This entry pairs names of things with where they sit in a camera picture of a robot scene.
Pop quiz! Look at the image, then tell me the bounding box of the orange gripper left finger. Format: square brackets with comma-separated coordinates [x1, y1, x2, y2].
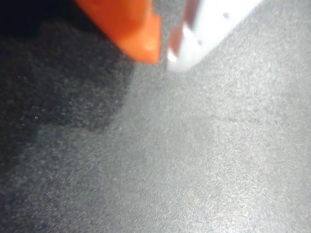
[51, 0, 168, 65]

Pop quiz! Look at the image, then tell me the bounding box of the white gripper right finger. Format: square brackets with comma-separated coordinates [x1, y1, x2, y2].
[165, 0, 270, 83]

